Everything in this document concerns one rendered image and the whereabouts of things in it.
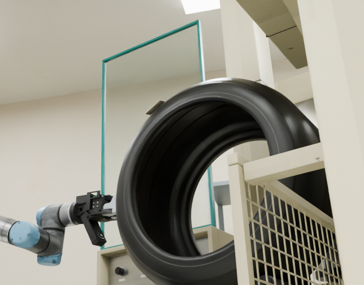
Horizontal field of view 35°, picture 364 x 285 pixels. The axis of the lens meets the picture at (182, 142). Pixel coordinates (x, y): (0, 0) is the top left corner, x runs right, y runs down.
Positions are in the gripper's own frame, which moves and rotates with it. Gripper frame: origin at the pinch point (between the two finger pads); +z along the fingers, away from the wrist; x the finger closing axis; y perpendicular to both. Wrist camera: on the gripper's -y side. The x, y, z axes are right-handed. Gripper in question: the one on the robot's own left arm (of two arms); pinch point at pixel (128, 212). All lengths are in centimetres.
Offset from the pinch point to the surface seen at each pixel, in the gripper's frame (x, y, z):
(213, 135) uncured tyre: 15.1, 26.3, 20.5
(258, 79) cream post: 28, 50, 30
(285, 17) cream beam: -2, 50, 52
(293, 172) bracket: -56, -16, 74
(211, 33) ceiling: 246, 235, -114
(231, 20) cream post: 28, 77, 20
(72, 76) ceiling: 227, 221, -259
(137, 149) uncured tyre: -12.7, 13.6, 11.7
